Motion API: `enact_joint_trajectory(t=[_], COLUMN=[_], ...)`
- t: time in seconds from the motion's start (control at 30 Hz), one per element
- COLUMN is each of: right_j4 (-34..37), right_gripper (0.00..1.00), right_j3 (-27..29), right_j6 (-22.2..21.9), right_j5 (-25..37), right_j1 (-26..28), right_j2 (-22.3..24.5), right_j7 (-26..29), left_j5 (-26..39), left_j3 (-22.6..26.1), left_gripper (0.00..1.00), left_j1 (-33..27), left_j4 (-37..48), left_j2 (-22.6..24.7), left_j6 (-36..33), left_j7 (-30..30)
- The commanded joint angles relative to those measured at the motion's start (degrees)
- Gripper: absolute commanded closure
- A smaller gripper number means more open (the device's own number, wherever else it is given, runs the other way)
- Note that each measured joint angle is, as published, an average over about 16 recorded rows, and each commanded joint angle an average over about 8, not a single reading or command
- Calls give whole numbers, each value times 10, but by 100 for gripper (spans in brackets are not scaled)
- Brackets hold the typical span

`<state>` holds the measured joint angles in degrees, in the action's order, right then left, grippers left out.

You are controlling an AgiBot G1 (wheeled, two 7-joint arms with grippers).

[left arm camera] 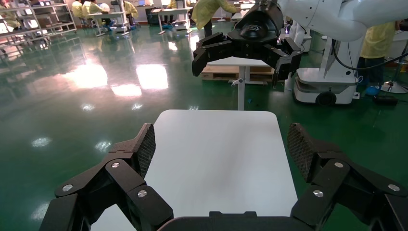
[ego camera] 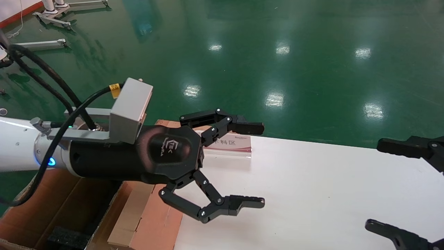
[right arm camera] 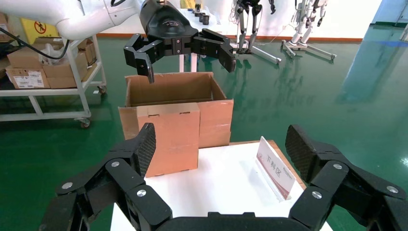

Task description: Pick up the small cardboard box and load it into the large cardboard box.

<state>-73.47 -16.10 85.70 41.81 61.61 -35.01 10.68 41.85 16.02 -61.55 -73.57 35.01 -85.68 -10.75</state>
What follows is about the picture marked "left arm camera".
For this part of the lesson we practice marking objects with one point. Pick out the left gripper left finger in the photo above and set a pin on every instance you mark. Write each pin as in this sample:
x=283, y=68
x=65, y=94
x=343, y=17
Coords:
x=127, y=178

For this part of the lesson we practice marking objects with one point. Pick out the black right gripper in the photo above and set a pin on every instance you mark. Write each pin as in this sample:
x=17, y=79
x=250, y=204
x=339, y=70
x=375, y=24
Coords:
x=255, y=41

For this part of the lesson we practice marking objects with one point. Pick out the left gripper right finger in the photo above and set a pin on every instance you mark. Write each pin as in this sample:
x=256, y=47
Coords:
x=334, y=181

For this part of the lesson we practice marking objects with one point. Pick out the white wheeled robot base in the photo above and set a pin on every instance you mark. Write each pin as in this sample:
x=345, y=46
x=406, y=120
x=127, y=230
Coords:
x=318, y=86

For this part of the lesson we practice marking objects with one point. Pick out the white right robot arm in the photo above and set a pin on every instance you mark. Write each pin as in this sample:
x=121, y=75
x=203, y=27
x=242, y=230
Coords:
x=334, y=16

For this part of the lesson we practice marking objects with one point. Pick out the wooden pallet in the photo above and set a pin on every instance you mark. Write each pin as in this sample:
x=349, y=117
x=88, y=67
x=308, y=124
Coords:
x=220, y=73

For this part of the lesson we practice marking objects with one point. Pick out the person in yellow coat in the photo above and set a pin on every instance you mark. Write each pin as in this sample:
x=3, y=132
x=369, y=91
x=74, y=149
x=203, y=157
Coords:
x=77, y=9
x=130, y=9
x=377, y=41
x=95, y=8
x=207, y=11
x=9, y=19
x=86, y=9

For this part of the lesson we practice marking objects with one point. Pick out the white office desk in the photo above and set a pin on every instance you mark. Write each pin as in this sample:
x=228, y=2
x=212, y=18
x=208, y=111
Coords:
x=172, y=10
x=106, y=14

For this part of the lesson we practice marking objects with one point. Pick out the black power adapter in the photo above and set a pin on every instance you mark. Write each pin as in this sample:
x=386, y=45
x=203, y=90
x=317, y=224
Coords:
x=385, y=100

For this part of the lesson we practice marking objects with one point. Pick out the stand with round base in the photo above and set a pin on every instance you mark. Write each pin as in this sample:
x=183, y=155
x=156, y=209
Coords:
x=395, y=86

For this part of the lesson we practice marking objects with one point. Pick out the grey metal shelving rack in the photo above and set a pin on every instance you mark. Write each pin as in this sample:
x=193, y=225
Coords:
x=54, y=25
x=19, y=32

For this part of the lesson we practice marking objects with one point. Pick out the white pedestal table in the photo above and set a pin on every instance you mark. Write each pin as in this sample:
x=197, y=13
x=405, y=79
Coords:
x=241, y=92

